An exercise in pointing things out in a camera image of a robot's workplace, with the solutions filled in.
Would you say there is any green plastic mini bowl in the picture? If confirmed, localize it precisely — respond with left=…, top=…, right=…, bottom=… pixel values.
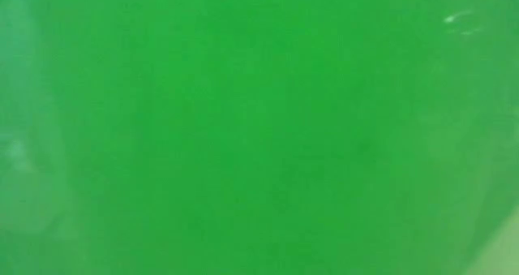
left=0, top=0, right=519, bottom=275

